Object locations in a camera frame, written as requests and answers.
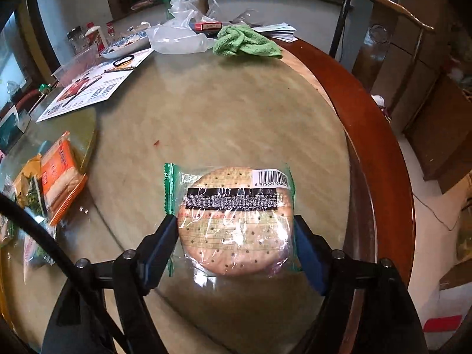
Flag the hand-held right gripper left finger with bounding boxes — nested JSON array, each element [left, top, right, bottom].
[[42, 214, 178, 354]]

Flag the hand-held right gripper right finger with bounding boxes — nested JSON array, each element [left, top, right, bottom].
[[294, 215, 428, 354]]

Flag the round cracker packet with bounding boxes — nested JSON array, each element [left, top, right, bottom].
[[163, 162, 297, 279]]

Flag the pile of snack packets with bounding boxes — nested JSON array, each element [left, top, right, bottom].
[[0, 131, 89, 270]]

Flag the red and white box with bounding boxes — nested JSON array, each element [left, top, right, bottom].
[[422, 315, 465, 347]]

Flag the printed flyer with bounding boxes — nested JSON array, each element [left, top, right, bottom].
[[36, 48, 155, 123]]

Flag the low wooden cabinet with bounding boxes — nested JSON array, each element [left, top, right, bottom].
[[404, 74, 472, 192]]

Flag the green tissue box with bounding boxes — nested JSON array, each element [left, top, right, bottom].
[[0, 105, 30, 146]]

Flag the clear plastic container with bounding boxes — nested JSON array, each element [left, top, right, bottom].
[[52, 46, 100, 87]]

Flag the blue patterned plate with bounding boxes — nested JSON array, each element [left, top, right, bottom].
[[100, 32, 150, 60]]

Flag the white plastic bag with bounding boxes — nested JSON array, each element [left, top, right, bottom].
[[147, 0, 222, 55]]

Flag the green cloth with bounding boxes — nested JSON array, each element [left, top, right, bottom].
[[213, 24, 284, 60]]

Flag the stack of white papers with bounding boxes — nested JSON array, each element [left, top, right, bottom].
[[254, 23, 299, 42]]

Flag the white jar with red label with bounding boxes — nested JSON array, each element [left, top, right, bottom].
[[85, 22, 107, 54]]

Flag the glass jars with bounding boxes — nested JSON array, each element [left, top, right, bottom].
[[66, 26, 87, 54]]

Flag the wooden chair with horned back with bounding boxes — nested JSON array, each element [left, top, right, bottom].
[[328, 0, 436, 111]]

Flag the black cable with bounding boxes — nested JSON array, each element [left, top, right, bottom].
[[0, 194, 130, 354]]

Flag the black hair tie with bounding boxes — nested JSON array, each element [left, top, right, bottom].
[[112, 55, 136, 69]]

